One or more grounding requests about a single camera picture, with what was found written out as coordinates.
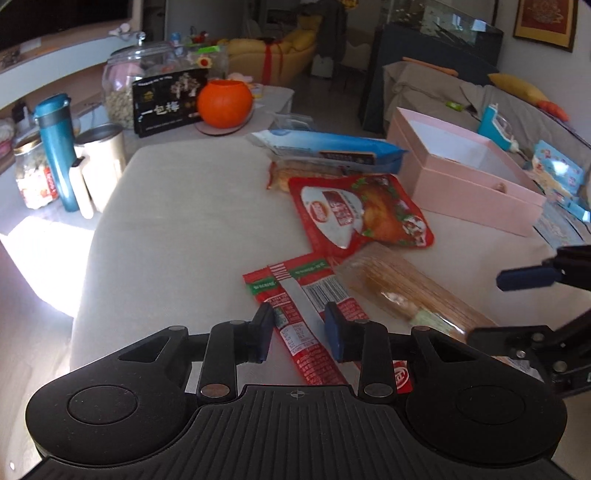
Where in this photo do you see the yellow pillow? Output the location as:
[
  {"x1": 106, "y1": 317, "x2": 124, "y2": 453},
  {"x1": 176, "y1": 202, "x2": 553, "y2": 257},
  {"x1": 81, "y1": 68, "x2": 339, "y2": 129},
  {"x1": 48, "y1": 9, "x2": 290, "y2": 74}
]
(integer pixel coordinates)
[{"x1": 488, "y1": 73, "x2": 550, "y2": 104}]

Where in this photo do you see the white tv cabinet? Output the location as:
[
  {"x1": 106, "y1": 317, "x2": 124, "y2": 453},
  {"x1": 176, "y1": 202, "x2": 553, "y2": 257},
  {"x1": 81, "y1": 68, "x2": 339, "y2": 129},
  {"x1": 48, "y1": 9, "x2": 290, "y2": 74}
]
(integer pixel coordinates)
[{"x1": 0, "y1": 32, "x2": 144, "y2": 116}]

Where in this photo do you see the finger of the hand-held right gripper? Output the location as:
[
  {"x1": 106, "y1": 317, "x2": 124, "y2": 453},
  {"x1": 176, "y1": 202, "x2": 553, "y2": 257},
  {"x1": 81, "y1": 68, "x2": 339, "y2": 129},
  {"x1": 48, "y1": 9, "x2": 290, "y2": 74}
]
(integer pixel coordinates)
[
  {"x1": 466, "y1": 307, "x2": 591, "y2": 398},
  {"x1": 496, "y1": 244, "x2": 591, "y2": 292}
]

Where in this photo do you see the glass aquarium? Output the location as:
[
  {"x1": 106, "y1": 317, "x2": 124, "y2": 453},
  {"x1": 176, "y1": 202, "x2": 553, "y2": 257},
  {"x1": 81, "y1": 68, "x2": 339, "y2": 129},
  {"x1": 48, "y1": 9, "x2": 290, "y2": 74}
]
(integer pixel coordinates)
[{"x1": 388, "y1": 0, "x2": 504, "y2": 47}]

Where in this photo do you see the blue white snack packet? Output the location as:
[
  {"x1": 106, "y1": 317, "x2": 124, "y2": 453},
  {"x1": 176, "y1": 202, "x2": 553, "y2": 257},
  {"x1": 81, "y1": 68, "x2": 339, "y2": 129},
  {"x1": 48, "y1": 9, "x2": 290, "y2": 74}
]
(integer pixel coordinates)
[{"x1": 245, "y1": 129, "x2": 409, "y2": 175}]

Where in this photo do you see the flat blue printed packet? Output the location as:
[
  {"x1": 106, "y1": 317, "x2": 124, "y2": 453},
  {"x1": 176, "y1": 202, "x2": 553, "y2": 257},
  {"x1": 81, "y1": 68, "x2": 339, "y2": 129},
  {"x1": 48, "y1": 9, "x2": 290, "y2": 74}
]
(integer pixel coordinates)
[
  {"x1": 536, "y1": 203, "x2": 591, "y2": 250},
  {"x1": 531, "y1": 141, "x2": 587, "y2": 199}
]

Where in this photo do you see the round pink coaster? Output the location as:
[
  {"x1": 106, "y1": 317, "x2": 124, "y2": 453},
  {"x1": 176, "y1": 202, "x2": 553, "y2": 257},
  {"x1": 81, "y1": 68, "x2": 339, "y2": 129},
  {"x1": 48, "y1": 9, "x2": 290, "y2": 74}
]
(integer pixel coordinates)
[{"x1": 194, "y1": 111, "x2": 256, "y2": 137}]

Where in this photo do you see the white paper bag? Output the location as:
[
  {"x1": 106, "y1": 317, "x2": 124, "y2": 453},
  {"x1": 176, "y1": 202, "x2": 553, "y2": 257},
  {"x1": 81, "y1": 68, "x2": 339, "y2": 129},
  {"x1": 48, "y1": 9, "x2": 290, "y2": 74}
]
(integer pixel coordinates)
[{"x1": 310, "y1": 55, "x2": 338, "y2": 79}]

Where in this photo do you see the dark cabinet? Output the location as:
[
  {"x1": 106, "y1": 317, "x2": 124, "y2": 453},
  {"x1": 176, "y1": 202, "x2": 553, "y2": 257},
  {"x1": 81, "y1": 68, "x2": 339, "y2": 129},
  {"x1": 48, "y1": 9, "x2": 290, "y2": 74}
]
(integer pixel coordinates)
[{"x1": 360, "y1": 23, "x2": 504, "y2": 134}]

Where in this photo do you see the slim white tube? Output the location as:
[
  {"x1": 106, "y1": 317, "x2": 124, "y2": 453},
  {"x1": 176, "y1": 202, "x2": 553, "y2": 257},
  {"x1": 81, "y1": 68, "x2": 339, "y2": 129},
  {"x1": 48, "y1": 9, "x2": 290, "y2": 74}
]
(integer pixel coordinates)
[{"x1": 69, "y1": 157, "x2": 95, "y2": 220}]

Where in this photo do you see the television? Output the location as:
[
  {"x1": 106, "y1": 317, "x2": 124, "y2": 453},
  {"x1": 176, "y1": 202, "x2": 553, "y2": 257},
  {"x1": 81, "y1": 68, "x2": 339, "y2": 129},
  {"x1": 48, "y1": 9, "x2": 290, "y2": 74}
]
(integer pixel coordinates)
[{"x1": 0, "y1": 0, "x2": 132, "y2": 51}]

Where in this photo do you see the red-edged clear biscuit packet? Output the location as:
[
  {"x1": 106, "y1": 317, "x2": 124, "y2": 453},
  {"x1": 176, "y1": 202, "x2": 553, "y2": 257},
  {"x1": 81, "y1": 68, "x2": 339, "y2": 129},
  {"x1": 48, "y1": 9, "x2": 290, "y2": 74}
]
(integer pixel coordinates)
[{"x1": 267, "y1": 161, "x2": 352, "y2": 192}]

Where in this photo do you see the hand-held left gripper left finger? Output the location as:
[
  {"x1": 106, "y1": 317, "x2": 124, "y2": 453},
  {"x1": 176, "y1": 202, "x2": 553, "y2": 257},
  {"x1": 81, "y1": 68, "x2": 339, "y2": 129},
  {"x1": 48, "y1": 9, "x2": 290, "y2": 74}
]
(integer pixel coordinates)
[{"x1": 117, "y1": 302, "x2": 276, "y2": 400}]

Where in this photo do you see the pink cardboard box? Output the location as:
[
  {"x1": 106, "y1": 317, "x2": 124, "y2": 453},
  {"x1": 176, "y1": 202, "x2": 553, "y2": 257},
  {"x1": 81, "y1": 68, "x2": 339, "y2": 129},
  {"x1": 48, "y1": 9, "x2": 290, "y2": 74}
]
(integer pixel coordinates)
[{"x1": 387, "y1": 107, "x2": 548, "y2": 238}]

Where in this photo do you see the grey covered sofa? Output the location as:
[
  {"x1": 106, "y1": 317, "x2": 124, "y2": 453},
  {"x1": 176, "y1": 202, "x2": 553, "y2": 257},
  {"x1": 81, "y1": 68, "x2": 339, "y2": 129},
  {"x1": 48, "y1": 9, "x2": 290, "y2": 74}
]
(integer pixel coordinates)
[{"x1": 382, "y1": 62, "x2": 591, "y2": 185}]

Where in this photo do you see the cream steel mug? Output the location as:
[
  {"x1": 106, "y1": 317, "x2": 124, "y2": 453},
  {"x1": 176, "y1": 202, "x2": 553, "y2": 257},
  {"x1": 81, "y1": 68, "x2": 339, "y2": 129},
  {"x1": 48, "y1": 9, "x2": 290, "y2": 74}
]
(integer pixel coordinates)
[{"x1": 74, "y1": 124, "x2": 127, "y2": 213}]

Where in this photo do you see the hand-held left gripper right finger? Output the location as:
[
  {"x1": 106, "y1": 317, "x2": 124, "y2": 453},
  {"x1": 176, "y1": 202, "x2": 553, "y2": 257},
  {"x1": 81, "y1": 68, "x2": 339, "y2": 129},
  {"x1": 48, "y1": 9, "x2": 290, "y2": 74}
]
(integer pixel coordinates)
[{"x1": 323, "y1": 301, "x2": 502, "y2": 400}]

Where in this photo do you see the clear jar red label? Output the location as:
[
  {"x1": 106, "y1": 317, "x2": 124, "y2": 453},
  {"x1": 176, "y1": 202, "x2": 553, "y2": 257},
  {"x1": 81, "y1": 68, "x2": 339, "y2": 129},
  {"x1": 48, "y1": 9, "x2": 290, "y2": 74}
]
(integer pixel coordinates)
[{"x1": 11, "y1": 134, "x2": 61, "y2": 210}]

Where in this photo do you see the orange pillow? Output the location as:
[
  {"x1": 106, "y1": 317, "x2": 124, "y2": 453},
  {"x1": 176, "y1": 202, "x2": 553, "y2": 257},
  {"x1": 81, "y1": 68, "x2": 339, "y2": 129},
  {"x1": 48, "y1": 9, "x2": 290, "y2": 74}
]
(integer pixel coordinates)
[{"x1": 538, "y1": 99, "x2": 570, "y2": 121}]

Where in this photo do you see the large glass jar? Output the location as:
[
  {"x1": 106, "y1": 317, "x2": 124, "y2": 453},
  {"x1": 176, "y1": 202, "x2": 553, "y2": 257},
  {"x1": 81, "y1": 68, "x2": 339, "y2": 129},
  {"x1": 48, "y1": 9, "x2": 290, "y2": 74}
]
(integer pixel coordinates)
[{"x1": 102, "y1": 41, "x2": 185, "y2": 130}]

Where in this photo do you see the red chicken snack packet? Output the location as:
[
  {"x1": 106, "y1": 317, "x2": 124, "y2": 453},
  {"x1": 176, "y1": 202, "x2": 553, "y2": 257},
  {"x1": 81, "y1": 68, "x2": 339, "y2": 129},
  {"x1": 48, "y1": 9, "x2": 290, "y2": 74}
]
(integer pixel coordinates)
[{"x1": 288, "y1": 173, "x2": 435, "y2": 259}]

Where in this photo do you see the teal thermos bottle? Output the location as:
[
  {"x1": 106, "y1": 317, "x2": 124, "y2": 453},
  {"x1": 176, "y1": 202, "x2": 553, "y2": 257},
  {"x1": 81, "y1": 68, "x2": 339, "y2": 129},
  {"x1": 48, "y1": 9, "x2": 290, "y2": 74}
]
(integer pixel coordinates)
[{"x1": 33, "y1": 93, "x2": 81, "y2": 213}]

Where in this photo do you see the yellow sofa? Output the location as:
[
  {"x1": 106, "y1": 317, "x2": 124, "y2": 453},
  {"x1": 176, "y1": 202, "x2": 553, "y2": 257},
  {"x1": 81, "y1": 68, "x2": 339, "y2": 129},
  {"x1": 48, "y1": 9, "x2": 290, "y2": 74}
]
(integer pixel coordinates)
[{"x1": 226, "y1": 30, "x2": 319, "y2": 86}]

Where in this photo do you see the red sausage stick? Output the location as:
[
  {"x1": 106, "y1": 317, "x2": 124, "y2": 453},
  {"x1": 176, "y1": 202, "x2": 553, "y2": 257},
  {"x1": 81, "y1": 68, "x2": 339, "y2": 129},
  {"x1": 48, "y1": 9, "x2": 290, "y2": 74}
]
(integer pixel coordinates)
[
  {"x1": 243, "y1": 262, "x2": 352, "y2": 387},
  {"x1": 288, "y1": 253, "x2": 414, "y2": 395}
]

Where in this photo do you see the black snack bag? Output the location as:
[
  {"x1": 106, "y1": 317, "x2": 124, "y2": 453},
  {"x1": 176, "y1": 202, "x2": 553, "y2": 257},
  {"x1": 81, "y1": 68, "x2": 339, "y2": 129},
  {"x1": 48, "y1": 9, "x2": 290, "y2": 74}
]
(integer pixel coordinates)
[{"x1": 132, "y1": 71, "x2": 207, "y2": 138}]

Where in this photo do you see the dark hanging coat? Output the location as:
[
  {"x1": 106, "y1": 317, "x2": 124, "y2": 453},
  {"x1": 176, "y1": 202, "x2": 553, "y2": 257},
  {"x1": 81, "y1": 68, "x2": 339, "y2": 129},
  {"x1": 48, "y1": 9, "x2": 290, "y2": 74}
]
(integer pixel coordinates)
[{"x1": 318, "y1": 0, "x2": 349, "y2": 61}]

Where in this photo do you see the teal box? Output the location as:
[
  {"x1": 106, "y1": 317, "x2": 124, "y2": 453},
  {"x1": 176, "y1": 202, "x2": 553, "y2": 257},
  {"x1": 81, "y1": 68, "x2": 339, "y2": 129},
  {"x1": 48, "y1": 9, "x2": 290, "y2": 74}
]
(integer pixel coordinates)
[{"x1": 477, "y1": 105, "x2": 520, "y2": 153}]

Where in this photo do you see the framed picture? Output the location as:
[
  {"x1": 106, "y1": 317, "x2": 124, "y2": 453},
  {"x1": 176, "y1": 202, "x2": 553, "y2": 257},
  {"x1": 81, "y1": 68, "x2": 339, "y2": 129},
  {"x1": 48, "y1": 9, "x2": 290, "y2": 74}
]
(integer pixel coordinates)
[{"x1": 513, "y1": 0, "x2": 578, "y2": 52}]

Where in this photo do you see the long clear cracker packet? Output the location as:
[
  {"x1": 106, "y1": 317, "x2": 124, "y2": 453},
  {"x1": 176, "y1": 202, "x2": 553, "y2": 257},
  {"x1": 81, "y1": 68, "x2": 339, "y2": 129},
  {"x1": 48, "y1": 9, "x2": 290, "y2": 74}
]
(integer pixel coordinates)
[{"x1": 333, "y1": 242, "x2": 499, "y2": 344}]

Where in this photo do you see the orange pumpkin bucket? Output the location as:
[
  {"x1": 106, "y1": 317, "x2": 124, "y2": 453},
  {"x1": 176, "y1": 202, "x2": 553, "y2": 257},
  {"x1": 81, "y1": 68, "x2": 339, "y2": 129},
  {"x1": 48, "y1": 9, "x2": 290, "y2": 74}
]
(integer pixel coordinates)
[{"x1": 197, "y1": 79, "x2": 254, "y2": 129}]

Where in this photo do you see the clear plastic box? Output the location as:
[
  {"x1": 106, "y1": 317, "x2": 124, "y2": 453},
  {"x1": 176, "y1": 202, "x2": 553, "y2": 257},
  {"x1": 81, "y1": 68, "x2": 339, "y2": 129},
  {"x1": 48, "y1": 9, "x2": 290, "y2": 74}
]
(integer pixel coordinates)
[{"x1": 274, "y1": 113, "x2": 315, "y2": 132}]

